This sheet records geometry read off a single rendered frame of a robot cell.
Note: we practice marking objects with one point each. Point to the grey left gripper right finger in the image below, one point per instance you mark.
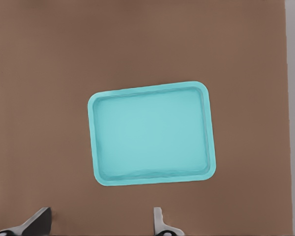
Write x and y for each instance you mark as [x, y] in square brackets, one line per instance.
[159, 225]

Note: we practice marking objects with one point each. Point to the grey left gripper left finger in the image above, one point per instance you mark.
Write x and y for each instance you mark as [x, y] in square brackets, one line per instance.
[37, 225]

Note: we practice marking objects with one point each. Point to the turquoise rectangular tray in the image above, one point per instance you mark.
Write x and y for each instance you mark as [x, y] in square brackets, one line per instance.
[150, 135]

